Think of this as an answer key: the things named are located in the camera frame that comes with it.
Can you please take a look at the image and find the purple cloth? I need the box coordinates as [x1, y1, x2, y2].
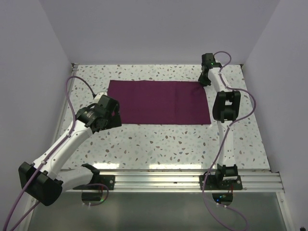
[107, 80, 211, 125]

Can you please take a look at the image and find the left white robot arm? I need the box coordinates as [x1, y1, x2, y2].
[18, 93, 122, 206]

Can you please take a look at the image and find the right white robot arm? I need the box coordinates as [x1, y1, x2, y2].
[198, 63, 241, 190]

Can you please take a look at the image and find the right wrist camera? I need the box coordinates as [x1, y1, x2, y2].
[201, 53, 222, 69]

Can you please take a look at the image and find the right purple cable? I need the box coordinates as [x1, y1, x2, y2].
[201, 51, 258, 231]

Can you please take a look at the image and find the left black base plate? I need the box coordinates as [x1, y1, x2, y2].
[91, 175, 116, 190]

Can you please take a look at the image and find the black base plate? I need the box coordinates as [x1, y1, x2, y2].
[91, 175, 116, 190]
[199, 174, 243, 190]

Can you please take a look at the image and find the aluminium front rail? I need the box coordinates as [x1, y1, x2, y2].
[100, 169, 284, 193]

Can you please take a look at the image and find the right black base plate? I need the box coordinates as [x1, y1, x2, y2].
[199, 174, 243, 190]

